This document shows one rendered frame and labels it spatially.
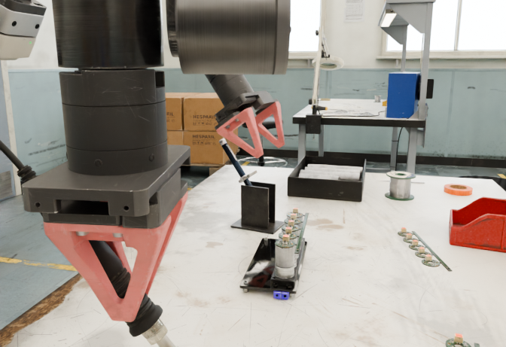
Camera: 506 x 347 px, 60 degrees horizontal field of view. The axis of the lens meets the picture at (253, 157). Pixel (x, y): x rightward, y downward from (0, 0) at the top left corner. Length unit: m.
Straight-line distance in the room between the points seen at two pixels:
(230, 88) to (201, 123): 3.30
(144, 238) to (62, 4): 0.13
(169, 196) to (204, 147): 3.82
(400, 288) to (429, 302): 0.04
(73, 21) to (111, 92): 0.04
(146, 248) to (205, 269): 0.39
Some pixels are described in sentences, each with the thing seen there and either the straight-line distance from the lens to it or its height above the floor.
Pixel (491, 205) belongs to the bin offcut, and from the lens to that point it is 0.87.
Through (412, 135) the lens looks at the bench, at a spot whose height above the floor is 0.66.
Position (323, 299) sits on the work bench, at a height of 0.75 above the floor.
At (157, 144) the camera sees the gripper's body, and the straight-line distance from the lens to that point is 0.25.
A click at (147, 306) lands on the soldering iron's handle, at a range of 0.31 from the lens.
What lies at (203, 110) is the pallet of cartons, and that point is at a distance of 4.03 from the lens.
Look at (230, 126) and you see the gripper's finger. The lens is 0.71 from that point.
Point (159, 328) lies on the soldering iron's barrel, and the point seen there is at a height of 0.87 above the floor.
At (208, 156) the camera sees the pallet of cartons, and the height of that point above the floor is 0.21.
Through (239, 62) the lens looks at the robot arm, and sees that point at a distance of 0.24.
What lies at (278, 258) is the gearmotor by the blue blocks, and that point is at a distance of 0.57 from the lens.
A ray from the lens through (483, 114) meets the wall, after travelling 5.05.
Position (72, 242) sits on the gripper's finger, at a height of 0.94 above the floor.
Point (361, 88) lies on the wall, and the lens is 4.89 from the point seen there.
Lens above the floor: 1.03
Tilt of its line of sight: 12 degrees down
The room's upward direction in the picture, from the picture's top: straight up
